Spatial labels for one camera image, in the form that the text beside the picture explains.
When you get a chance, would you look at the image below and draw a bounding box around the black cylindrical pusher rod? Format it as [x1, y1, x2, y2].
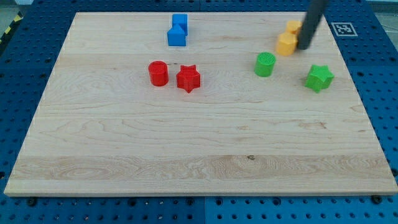
[297, 0, 329, 50]

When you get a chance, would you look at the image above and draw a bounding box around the red star block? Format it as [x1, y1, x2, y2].
[176, 65, 201, 93]

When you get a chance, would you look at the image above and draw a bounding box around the blue cube block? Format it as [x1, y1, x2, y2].
[172, 14, 188, 35]

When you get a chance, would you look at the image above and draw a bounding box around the red cylinder block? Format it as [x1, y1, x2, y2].
[148, 61, 169, 86]

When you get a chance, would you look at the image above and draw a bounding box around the fiducial marker tag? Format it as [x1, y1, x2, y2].
[331, 22, 358, 37]

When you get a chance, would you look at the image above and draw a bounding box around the yellow block behind hexagon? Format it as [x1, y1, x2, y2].
[285, 21, 302, 35]

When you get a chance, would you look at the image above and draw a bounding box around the green cylinder block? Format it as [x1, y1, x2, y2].
[254, 52, 276, 77]

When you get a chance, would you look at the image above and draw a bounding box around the wooden board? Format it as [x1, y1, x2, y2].
[4, 12, 397, 197]

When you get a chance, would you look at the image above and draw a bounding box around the blue triangle block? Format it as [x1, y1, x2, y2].
[167, 24, 187, 47]

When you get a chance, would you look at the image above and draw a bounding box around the green star block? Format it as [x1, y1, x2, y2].
[305, 65, 335, 93]

